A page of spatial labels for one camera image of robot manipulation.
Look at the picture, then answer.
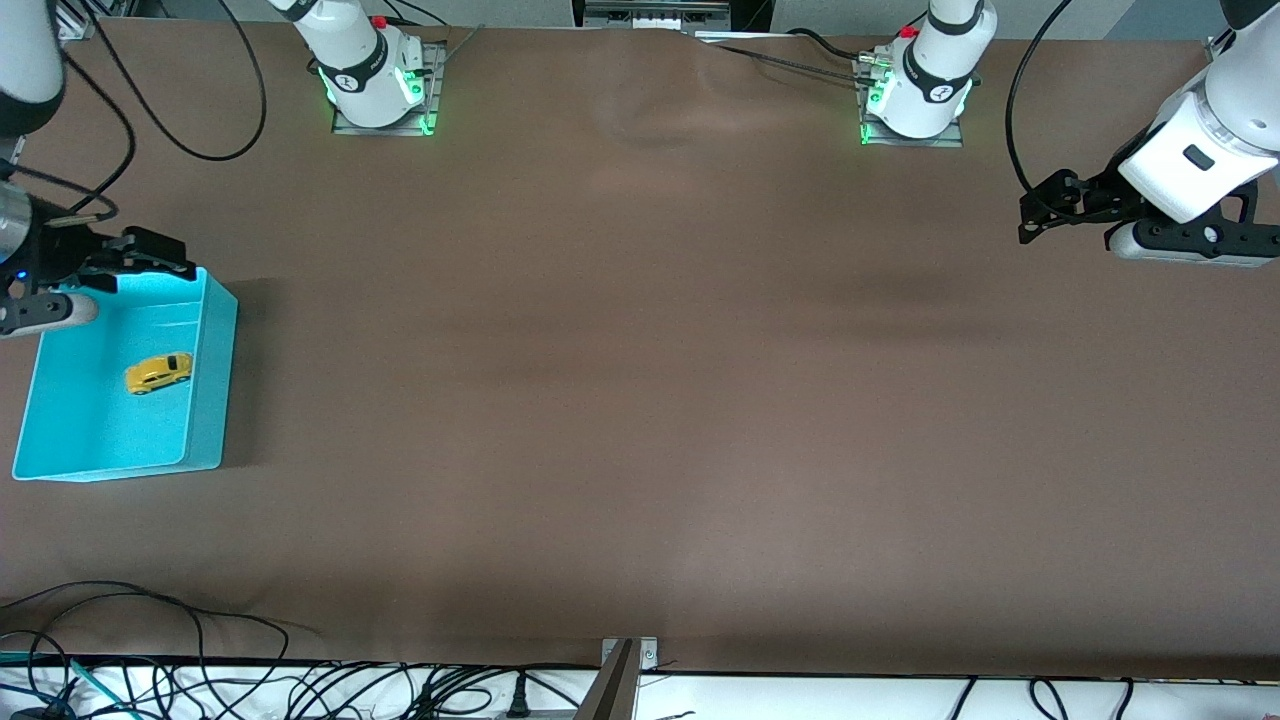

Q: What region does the turquoise plastic bin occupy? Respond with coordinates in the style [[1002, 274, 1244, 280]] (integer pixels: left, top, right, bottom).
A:
[[12, 266, 241, 483]]

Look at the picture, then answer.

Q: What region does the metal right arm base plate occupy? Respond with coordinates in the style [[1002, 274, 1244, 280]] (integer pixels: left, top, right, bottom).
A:
[[332, 40, 447, 137]]

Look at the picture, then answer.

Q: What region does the long looping black arm cable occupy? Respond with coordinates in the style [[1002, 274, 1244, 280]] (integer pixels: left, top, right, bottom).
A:
[[60, 0, 268, 162]]

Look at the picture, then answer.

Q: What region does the thin grey rod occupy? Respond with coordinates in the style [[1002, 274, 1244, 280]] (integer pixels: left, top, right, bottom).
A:
[[438, 25, 488, 66]]

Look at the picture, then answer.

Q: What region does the black floor cable loop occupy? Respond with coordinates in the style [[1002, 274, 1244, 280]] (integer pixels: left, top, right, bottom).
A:
[[0, 581, 208, 681]]

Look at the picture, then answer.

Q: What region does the small metal bracket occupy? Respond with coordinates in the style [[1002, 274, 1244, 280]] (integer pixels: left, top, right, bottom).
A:
[[601, 637, 660, 672]]

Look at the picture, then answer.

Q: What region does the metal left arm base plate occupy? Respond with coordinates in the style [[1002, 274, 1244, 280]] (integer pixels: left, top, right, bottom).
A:
[[855, 55, 967, 149]]

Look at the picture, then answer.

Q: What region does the grey camera post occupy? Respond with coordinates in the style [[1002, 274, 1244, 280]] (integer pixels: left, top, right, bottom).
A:
[[573, 640, 641, 720]]

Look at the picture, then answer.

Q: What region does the grey power strip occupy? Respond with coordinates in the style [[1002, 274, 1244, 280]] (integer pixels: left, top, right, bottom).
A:
[[583, 0, 733, 31]]

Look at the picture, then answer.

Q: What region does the yellow beetle toy car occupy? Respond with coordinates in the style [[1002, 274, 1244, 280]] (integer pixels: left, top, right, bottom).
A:
[[124, 351, 194, 397]]

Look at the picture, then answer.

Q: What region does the teal cable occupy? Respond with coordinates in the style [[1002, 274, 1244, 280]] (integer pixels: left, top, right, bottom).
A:
[[0, 650, 136, 720]]

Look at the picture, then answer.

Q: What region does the thick black table cable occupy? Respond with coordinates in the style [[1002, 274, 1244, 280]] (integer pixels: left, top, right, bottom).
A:
[[785, 27, 881, 63]]

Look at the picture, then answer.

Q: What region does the brown table cover sheet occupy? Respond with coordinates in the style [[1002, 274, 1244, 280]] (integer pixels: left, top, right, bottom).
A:
[[0, 18, 1280, 679]]

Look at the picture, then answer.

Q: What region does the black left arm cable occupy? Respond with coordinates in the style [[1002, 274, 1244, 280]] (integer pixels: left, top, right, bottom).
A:
[[1005, 0, 1089, 221]]

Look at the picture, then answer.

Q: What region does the thin black table cable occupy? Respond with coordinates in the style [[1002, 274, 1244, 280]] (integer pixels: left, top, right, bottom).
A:
[[712, 42, 863, 86]]

